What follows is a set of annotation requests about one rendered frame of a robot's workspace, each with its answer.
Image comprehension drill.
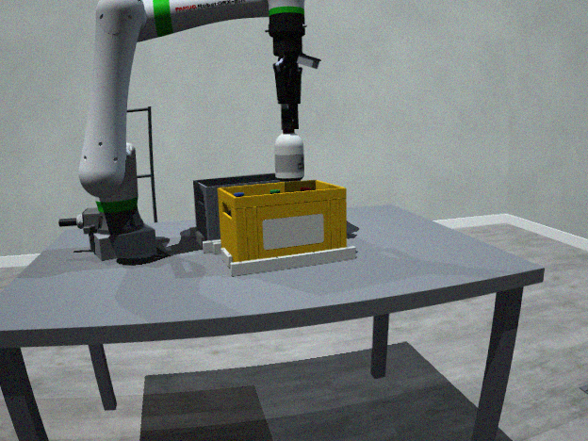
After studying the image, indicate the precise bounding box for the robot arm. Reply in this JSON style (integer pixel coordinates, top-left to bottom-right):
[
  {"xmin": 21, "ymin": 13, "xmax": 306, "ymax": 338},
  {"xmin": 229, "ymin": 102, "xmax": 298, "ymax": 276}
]
[{"xmin": 58, "ymin": 0, "xmax": 307, "ymax": 235}]

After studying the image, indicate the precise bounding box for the yellow plastic crate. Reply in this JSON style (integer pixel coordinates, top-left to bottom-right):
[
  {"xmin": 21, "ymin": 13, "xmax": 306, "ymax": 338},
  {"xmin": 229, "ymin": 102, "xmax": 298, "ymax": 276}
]
[{"xmin": 220, "ymin": 180, "xmax": 347, "ymax": 262}]

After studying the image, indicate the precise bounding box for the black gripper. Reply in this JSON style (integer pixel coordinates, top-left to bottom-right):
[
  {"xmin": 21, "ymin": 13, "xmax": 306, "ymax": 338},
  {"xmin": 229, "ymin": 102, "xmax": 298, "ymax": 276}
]
[{"xmin": 273, "ymin": 34, "xmax": 302, "ymax": 130}]

